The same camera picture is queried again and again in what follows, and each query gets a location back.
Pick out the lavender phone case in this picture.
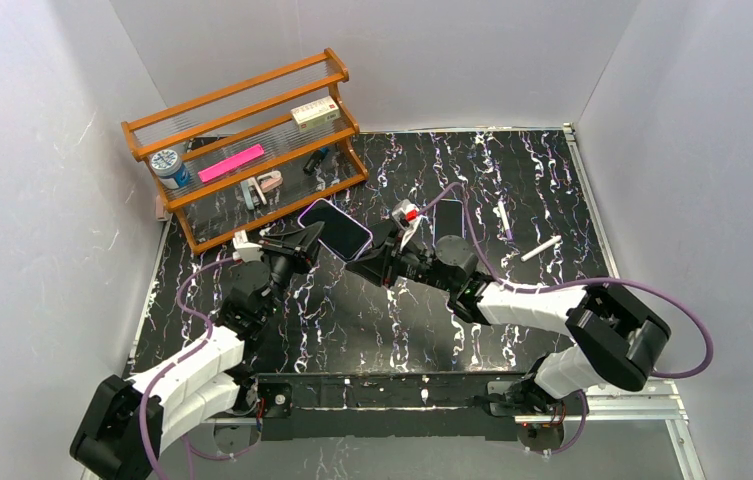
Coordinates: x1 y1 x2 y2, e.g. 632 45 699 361
297 197 375 263

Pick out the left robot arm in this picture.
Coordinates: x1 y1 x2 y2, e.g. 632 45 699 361
69 222 324 479

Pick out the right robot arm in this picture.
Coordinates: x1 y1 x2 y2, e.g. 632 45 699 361
345 220 671 409

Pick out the pink teal stapler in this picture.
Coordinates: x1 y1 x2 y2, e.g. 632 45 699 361
240 170 283 211

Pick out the dark marker pen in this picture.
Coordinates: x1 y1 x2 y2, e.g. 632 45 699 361
302 147 329 175

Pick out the pink flat bar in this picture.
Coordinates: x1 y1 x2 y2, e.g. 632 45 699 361
198 144 265 183

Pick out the orange wooden shelf rack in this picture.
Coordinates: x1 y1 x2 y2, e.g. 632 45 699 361
121 48 369 254

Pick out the white pen with purple tip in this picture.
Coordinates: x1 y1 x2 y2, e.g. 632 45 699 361
496 199 513 241

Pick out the white small box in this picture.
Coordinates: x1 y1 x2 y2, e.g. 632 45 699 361
290 96 340 131

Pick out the white marker pen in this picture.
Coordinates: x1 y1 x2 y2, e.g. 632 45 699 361
520 235 562 263

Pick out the blue white jar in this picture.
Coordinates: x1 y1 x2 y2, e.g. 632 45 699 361
148 149 190 190

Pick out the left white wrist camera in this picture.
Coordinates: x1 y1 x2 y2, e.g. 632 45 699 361
232 230 263 262

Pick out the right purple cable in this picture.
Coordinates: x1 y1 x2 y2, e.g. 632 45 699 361
415 182 715 456

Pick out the purple cable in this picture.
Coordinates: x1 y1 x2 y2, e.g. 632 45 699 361
415 182 715 456
137 256 261 480

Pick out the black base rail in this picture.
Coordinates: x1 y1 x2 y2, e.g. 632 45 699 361
213 370 566 458

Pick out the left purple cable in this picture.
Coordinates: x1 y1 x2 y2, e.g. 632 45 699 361
137 256 261 480

